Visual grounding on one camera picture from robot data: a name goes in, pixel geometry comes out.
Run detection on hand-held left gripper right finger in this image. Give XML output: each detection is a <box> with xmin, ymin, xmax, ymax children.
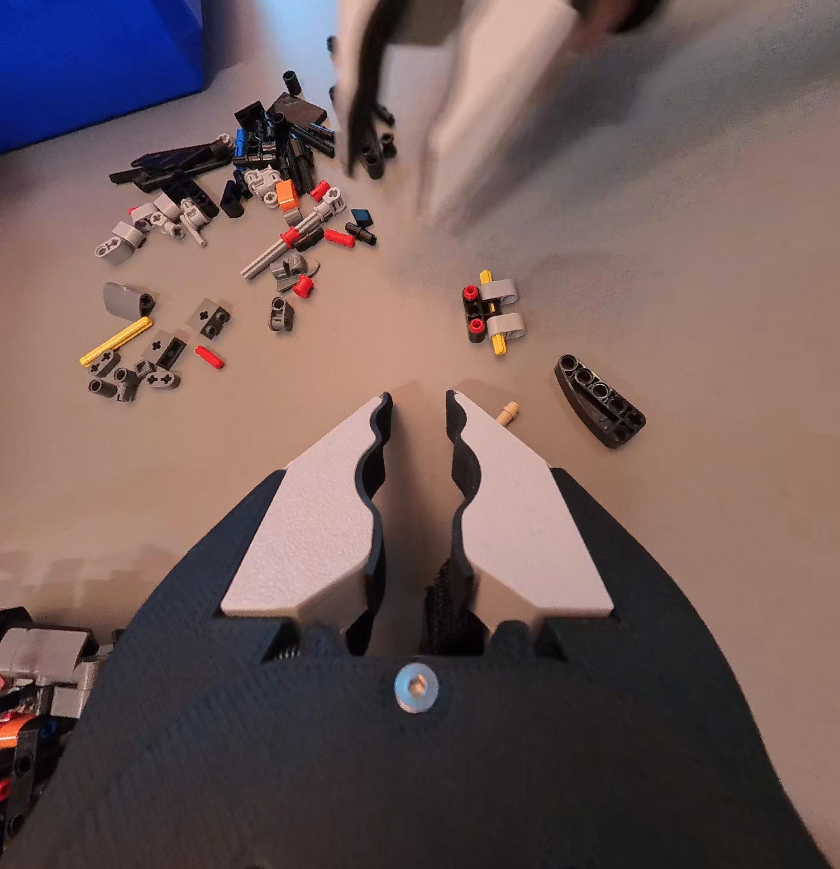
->
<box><xmin>444</xmin><ymin>389</ymin><xmax>616</xmax><ymax>634</ymax></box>

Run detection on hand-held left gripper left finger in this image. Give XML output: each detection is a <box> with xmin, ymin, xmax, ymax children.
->
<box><xmin>220</xmin><ymin>391</ymin><xmax>395</xmax><ymax>645</ymax></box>

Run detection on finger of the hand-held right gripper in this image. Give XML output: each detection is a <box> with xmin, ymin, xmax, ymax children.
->
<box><xmin>420</xmin><ymin>0</ymin><xmax>582</xmax><ymax>220</ymax></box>
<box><xmin>334</xmin><ymin>0</ymin><xmax>402</xmax><ymax>175</ymax></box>

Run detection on pile of lego pieces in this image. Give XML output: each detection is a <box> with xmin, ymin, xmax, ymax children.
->
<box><xmin>78</xmin><ymin>34</ymin><xmax>398</xmax><ymax>405</ymax></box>

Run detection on small yellow-axle lego assembly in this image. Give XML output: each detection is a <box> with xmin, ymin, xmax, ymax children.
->
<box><xmin>461</xmin><ymin>269</ymin><xmax>527</xmax><ymax>357</ymax></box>

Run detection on partly built lego model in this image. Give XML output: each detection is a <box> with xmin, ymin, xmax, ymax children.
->
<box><xmin>0</xmin><ymin>606</ymin><xmax>122</xmax><ymax>850</ymax></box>

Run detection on black curved lego beam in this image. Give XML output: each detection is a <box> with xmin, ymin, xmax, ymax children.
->
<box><xmin>554</xmin><ymin>354</ymin><xmax>647</xmax><ymax>449</ymax></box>

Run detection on blue plastic bin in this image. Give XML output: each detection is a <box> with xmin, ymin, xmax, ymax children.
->
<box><xmin>0</xmin><ymin>0</ymin><xmax>207</xmax><ymax>160</ymax></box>

